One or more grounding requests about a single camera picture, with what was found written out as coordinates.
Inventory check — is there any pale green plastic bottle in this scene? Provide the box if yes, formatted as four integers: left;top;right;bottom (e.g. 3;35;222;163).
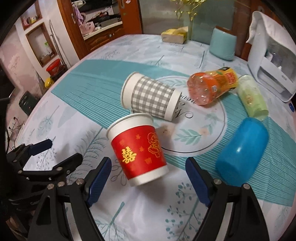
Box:
237;75;269;121

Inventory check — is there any leaf patterned tablecloth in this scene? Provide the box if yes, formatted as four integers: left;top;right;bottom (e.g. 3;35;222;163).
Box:
17;35;295;240

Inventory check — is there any grey checked paper cup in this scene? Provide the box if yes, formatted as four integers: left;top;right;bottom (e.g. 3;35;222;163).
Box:
120;72;182;121

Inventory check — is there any red plastic bucket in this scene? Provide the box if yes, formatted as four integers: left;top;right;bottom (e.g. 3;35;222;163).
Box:
46;59;62;76

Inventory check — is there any yellow tissue box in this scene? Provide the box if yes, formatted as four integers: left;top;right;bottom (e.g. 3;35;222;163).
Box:
161;26;188;44

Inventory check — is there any small blue object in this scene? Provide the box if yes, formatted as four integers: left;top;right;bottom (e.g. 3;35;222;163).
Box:
288;102;295;113

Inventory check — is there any wooden cabinet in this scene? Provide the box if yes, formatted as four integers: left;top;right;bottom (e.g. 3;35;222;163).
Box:
57;1;142;60

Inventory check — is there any white countertop appliance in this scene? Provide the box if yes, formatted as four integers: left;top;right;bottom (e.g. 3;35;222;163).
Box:
247;18;296;103

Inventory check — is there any teal ceramic canister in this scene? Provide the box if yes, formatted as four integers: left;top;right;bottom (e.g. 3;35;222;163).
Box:
209;26;237;61

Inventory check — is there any red paper cup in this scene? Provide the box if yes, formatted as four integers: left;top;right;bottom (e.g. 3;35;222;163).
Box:
106;113;169;186

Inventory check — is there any gold decorative branch ornament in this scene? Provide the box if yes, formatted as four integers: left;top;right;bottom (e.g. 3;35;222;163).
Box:
172;0;206;40

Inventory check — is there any blue plastic cup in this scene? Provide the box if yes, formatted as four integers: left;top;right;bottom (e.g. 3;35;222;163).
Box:
215;118;269;186

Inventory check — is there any orange plastic bottle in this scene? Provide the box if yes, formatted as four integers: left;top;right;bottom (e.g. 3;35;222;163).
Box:
187;67;238;105

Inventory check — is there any white cloth on appliance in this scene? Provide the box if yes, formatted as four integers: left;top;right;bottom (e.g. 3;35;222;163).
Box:
246;10;296;58

